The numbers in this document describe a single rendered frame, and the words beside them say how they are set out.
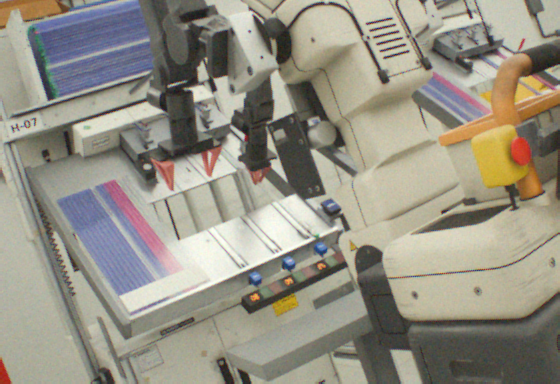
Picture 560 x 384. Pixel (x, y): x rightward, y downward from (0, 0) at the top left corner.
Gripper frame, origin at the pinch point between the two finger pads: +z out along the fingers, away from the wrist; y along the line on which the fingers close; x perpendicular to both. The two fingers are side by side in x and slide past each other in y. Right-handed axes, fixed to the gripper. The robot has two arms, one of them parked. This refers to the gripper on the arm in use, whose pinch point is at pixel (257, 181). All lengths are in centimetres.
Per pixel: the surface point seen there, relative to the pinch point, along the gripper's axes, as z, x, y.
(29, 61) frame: -31, -57, 49
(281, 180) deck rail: 1.8, 1.7, -8.0
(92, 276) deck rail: 1, 10, 60
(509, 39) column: 57, -111, -291
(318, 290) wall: 172, -86, -108
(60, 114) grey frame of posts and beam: -14, -48, 43
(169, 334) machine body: 34, 12, 40
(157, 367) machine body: 39, 17, 47
